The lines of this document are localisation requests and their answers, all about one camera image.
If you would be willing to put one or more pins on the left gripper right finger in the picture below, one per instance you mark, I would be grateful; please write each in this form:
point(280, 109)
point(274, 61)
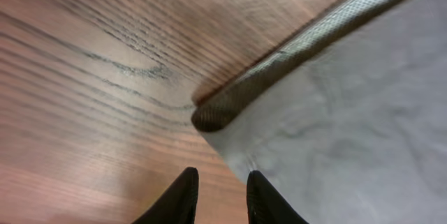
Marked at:
point(266, 205)

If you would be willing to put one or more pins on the grey shorts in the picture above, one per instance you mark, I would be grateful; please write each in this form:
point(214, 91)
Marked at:
point(348, 119)

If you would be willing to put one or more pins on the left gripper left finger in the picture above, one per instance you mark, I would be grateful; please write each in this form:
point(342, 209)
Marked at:
point(177, 205)

